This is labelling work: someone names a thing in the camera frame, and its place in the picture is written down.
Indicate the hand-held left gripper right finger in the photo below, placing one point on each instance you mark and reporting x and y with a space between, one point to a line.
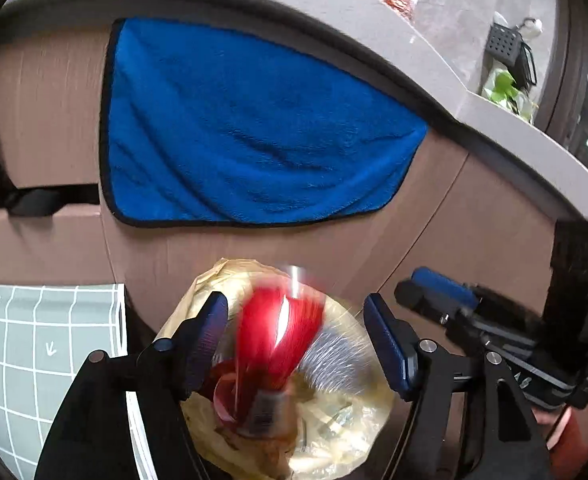
385 347

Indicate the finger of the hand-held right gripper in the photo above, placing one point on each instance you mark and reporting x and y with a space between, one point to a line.
429 302
444 285

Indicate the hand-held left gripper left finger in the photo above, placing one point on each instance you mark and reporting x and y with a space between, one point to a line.
209 332

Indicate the red drink can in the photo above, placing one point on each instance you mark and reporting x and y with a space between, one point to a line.
274 335

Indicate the yellowish plastic trash bag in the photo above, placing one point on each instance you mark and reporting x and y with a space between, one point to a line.
349 410

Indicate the red snack wrapper white barcode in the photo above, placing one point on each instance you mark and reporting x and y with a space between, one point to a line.
264 412

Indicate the person's right forearm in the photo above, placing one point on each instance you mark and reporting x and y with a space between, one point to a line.
569 450

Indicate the person's right hand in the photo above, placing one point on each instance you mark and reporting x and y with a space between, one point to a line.
551 425

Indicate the brown cabinet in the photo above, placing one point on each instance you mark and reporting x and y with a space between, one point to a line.
474 220

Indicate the blue towel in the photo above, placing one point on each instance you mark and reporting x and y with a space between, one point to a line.
249 135

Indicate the green plastic bag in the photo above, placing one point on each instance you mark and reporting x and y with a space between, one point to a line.
506 87

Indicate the black hanging utensil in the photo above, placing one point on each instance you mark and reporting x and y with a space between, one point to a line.
526 67

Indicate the black perforated utensil holder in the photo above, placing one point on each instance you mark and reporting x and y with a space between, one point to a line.
503 45

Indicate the white small ornament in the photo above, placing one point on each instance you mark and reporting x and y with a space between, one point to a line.
531 27

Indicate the grey countertop ledge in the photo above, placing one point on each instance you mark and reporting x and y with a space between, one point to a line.
274 5

